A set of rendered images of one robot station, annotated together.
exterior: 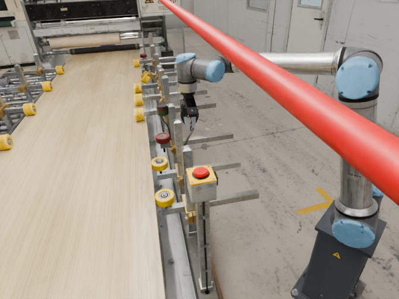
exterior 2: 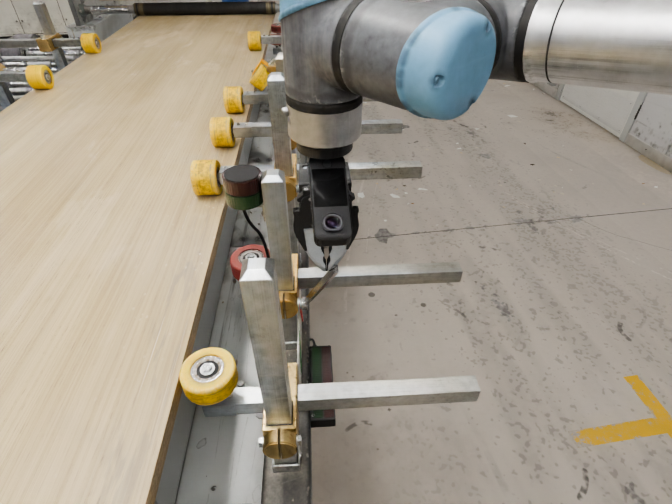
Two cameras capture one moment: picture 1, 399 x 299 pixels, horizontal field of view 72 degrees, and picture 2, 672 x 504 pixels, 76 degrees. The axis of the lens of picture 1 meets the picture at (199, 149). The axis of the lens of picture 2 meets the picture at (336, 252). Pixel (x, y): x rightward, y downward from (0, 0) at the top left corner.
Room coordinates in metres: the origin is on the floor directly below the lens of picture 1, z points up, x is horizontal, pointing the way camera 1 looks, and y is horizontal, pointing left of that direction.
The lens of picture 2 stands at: (0.75, -0.03, 1.43)
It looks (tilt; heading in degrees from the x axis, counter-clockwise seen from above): 39 degrees down; 7
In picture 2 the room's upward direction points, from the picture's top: straight up
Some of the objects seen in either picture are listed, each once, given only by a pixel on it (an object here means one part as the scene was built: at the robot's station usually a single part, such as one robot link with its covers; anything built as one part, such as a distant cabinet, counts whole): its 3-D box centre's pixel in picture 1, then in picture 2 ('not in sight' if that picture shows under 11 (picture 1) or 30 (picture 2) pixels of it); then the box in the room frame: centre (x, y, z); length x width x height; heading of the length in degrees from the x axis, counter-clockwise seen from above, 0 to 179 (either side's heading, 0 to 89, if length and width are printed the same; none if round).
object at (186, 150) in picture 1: (190, 196); not in sight; (0.83, 0.05, 0.91); 0.03 x 0.03 x 0.48; 10
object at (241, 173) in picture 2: (164, 123); (251, 229); (1.32, 0.18, 1.00); 0.06 x 0.06 x 0.22; 10
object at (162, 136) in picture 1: (163, 143); (254, 277); (1.35, 0.21, 0.85); 0.08 x 0.08 x 0.11
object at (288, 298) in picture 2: (174, 145); (284, 285); (1.35, 0.14, 0.85); 0.13 x 0.06 x 0.05; 10
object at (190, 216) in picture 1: (190, 208); not in sight; (0.85, 0.05, 0.82); 0.13 x 0.06 x 0.05; 10
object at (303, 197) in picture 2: (187, 101); (324, 176); (1.26, 0.05, 1.14); 0.09 x 0.08 x 0.12; 10
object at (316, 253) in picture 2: (186, 121); (315, 240); (1.25, 0.06, 1.04); 0.06 x 0.03 x 0.09; 10
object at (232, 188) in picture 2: (161, 107); (242, 180); (1.32, 0.18, 1.10); 0.06 x 0.06 x 0.02
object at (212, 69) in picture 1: (209, 69); (418, 56); (1.19, -0.06, 1.32); 0.12 x 0.12 x 0.09; 55
